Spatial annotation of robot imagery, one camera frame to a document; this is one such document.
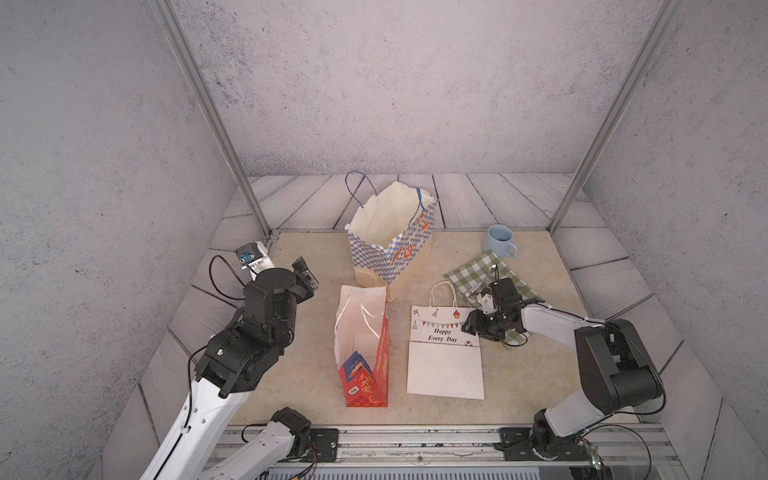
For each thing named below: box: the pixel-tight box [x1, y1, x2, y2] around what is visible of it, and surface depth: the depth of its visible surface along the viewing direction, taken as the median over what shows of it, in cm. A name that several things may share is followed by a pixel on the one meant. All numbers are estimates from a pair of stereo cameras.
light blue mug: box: [483, 224, 518, 258], surface depth 113 cm
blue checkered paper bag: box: [345, 171, 437, 301], surface depth 98 cm
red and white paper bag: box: [334, 285, 390, 408], surface depth 72 cm
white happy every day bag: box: [407, 281, 485, 400], surface depth 89 cm
